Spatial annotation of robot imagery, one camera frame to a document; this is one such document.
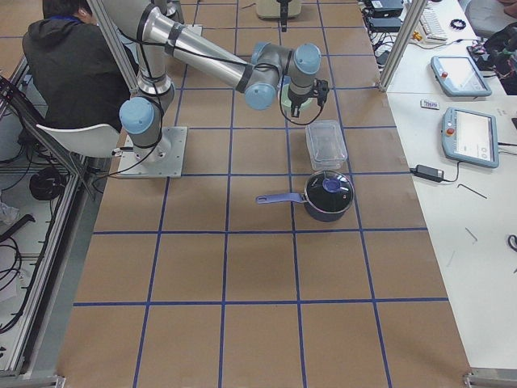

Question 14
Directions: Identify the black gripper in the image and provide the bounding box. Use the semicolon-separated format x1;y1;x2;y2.
288;78;329;117
277;0;291;32

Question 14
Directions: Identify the green bowl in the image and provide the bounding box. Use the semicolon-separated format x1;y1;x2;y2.
278;76;313;117

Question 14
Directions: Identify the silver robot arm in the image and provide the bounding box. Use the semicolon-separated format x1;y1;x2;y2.
103;1;329;118
165;1;302;32

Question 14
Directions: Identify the clear plastic container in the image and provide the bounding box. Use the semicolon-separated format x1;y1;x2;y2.
305;120;348;171

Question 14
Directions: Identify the dark blue saucepan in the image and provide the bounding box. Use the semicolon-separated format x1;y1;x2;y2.
255;171;355;222

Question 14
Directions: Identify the white keyboard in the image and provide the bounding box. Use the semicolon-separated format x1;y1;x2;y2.
418;8;448;43

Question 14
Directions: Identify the black power adapter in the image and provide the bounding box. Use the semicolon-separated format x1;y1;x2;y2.
410;164;444;183

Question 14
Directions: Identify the blue teach pendant far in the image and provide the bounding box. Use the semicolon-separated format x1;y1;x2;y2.
430;56;492;97

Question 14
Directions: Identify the blue teach pendant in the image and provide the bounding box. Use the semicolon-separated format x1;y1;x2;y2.
430;56;492;97
441;108;499;169

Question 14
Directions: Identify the blue teach pendant near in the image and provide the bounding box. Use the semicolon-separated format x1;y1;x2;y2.
441;108;499;169

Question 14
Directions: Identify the white chair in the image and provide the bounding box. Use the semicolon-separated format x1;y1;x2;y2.
36;124;120;158

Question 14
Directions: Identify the person in black jacket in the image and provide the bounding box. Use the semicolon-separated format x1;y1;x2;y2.
22;1;130;131

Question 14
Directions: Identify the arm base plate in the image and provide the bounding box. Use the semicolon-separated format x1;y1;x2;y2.
117;126;187;179
185;24;203;36

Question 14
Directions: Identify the aluminium frame post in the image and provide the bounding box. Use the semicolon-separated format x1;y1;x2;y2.
378;0;427;92

